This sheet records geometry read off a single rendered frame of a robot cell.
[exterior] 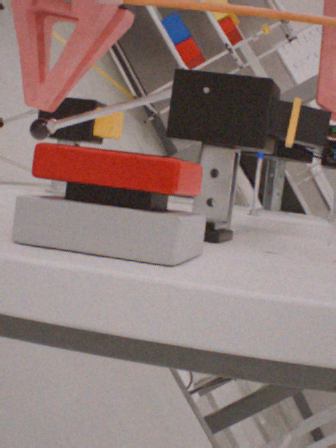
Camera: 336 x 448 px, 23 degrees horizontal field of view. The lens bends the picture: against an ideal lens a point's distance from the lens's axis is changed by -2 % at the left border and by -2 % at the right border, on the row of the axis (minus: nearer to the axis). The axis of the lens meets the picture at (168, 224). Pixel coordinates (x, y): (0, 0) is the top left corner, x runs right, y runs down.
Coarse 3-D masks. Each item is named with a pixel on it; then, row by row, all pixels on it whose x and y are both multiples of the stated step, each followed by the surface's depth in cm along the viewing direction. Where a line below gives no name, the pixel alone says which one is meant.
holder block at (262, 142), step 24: (192, 72) 45; (216, 72) 45; (192, 96) 45; (216, 96) 45; (240, 96) 45; (264, 96) 44; (168, 120) 46; (192, 120) 45; (216, 120) 45; (240, 120) 45; (264, 120) 44; (216, 144) 46; (240, 144) 45; (264, 144) 44
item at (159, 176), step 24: (48, 144) 27; (48, 168) 27; (72, 168) 27; (96, 168) 26; (120, 168) 26; (144, 168) 26; (168, 168) 26; (192, 168) 28; (72, 192) 28; (96, 192) 27; (120, 192) 27; (144, 192) 27; (168, 192) 26; (192, 192) 29
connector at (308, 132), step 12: (276, 108) 45; (288, 108) 45; (300, 108) 45; (312, 108) 44; (276, 120) 45; (288, 120) 45; (300, 120) 45; (312, 120) 44; (324, 120) 44; (276, 132) 45; (300, 132) 45; (312, 132) 44; (324, 132) 44; (312, 144) 45; (324, 144) 44
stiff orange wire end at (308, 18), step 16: (96, 0) 34; (112, 0) 34; (128, 0) 34; (144, 0) 34; (160, 0) 34; (176, 0) 34; (272, 16) 33; (288, 16) 33; (304, 16) 33; (320, 16) 33
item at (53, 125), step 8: (208, 88) 45; (144, 96) 48; (152, 96) 48; (160, 96) 48; (168, 96) 48; (120, 104) 48; (128, 104) 48; (136, 104) 48; (144, 104) 48; (88, 112) 49; (96, 112) 49; (104, 112) 48; (112, 112) 48; (64, 120) 49; (72, 120) 49; (80, 120) 49; (48, 128) 49; (56, 128) 49
